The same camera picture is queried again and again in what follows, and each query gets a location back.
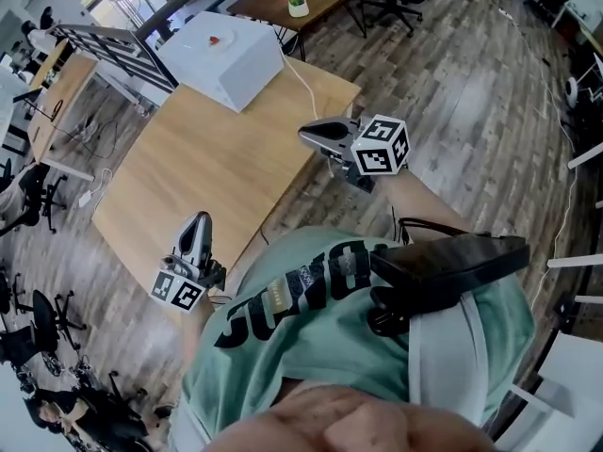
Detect person's green T-shirt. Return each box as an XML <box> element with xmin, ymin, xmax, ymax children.
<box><xmin>181</xmin><ymin>226</ymin><xmax>536</xmax><ymax>452</ymax></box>

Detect white power cable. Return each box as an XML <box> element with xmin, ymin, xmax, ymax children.
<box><xmin>282</xmin><ymin>56</ymin><xmax>318</xmax><ymax>121</ymax></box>

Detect black device box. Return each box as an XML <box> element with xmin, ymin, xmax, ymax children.
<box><xmin>368</xmin><ymin>232</ymin><xmax>531</xmax><ymax>315</ymax></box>

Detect white plate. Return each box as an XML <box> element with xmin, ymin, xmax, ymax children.
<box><xmin>200</xmin><ymin>28</ymin><xmax>237</xmax><ymax>56</ymax></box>

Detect white desk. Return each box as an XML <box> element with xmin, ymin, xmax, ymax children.
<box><xmin>506</xmin><ymin>331</ymin><xmax>603</xmax><ymax>442</ymax></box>

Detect light wooden table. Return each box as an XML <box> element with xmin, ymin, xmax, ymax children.
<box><xmin>90</xmin><ymin>56</ymin><xmax>363</xmax><ymax>322</ymax></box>

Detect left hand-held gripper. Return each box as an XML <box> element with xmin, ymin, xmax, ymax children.
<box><xmin>150</xmin><ymin>210</ymin><xmax>228</xmax><ymax>316</ymax></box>

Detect person's face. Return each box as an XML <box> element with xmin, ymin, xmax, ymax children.
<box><xmin>202</xmin><ymin>379</ymin><xmax>496</xmax><ymax>452</ymax></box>

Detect black floor box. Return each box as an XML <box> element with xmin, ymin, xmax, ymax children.
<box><xmin>553</xmin><ymin>297</ymin><xmax>580</xmax><ymax>333</ymax></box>

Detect black metal railing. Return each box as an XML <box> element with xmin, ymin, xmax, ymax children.
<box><xmin>46</xmin><ymin>0</ymin><xmax>284</xmax><ymax>98</ymax></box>

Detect black clamp mount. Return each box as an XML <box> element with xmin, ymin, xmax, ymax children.
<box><xmin>367</xmin><ymin>287</ymin><xmax>416</xmax><ymax>338</ymax></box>

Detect white fan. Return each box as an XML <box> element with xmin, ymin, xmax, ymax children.
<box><xmin>563</xmin><ymin>76</ymin><xmax>582</xmax><ymax>108</ymax></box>

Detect small wooden table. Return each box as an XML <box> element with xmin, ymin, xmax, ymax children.
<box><xmin>25</xmin><ymin>53</ymin><xmax>100</xmax><ymax>182</ymax></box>

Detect person's left forearm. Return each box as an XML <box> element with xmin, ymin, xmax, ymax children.
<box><xmin>181</xmin><ymin>294</ymin><xmax>222</xmax><ymax>357</ymax></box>

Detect grey shoulder strap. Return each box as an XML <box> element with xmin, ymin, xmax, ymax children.
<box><xmin>407</xmin><ymin>294</ymin><xmax>486</xmax><ymax>426</ymax></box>
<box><xmin>169</xmin><ymin>407</ymin><xmax>211</xmax><ymax>452</ymax></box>

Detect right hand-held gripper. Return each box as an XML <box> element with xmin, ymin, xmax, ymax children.
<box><xmin>297</xmin><ymin>116</ymin><xmax>412</xmax><ymax>194</ymax></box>

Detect person's right forearm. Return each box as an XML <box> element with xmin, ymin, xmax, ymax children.
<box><xmin>383</xmin><ymin>171</ymin><xmax>472</xmax><ymax>234</ymax></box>

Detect white box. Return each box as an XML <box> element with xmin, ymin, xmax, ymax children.
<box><xmin>157</xmin><ymin>10</ymin><xmax>286</xmax><ymax>115</ymax></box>

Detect white floor cable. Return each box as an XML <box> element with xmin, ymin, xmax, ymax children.
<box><xmin>87</xmin><ymin>167</ymin><xmax>114</xmax><ymax>206</ymax></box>

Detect potted pink flowers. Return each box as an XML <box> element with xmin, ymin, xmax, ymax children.
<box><xmin>276</xmin><ymin>0</ymin><xmax>316</xmax><ymax>19</ymax></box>

